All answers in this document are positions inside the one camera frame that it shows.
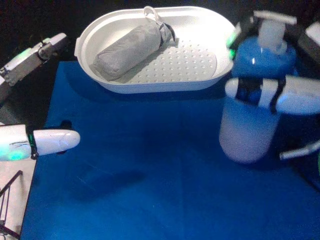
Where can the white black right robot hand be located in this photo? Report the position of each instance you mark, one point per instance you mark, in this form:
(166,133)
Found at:
(295,95)

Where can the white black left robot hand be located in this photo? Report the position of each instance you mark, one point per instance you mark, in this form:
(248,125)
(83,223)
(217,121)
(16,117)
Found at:
(55,141)

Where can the blue translucent water bottle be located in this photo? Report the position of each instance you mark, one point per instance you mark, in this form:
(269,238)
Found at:
(247,135)

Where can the grey umbrella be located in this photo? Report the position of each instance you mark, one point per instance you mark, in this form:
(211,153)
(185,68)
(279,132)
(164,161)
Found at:
(125,50)

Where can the small black flat object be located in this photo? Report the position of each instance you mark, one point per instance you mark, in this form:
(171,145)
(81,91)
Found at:
(67,123)

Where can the black metal stand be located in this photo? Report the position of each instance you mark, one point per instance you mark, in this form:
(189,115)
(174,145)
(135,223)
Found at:
(11,182)

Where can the blue table mat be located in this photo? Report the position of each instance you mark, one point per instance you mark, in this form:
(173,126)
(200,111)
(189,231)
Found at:
(150,175)

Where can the white oval plastic tray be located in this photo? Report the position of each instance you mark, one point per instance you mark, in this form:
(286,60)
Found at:
(195,62)

